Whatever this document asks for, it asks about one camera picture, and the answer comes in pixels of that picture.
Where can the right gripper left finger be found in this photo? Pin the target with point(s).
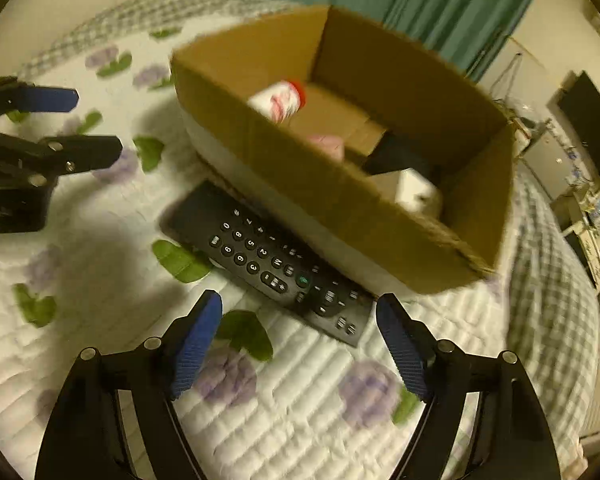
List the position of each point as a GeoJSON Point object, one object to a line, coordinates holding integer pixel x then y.
{"type": "Point", "coordinates": [85, 439]}

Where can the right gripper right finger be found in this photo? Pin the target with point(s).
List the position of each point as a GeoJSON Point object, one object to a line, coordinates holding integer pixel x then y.
{"type": "Point", "coordinates": [510, 438]}

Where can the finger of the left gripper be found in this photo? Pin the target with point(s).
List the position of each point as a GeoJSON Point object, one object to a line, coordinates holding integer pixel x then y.
{"type": "Point", "coordinates": [57, 155]}
{"type": "Point", "coordinates": [19, 96]}

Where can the white bottle red cap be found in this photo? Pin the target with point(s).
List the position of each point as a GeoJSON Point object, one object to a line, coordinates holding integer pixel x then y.
{"type": "Point", "coordinates": [279, 101]}

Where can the pink pin brush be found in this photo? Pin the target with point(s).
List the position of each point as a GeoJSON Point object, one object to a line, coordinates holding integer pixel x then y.
{"type": "Point", "coordinates": [332, 146]}

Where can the black power adapter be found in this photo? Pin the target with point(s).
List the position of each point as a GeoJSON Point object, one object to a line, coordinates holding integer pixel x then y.
{"type": "Point", "coordinates": [396, 153]}

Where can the grey checkered duvet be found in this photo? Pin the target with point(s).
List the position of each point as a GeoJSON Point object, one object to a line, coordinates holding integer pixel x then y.
{"type": "Point", "coordinates": [291, 403]}

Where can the white floral quilt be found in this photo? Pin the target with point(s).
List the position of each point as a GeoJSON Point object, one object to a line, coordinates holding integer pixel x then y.
{"type": "Point", "coordinates": [70, 285]}

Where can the black remote control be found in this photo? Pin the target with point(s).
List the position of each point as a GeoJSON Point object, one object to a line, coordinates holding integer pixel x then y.
{"type": "Point", "coordinates": [272, 260]}

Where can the silver mini fridge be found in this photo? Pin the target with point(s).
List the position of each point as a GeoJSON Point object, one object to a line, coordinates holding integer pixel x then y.
{"type": "Point", "coordinates": [550, 164]}

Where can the open cardboard box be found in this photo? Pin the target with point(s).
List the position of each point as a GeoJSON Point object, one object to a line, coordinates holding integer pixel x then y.
{"type": "Point", "coordinates": [361, 80]}

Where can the black wall television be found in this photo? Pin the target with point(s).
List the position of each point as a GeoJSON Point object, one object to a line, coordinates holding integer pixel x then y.
{"type": "Point", "coordinates": [580, 103]}

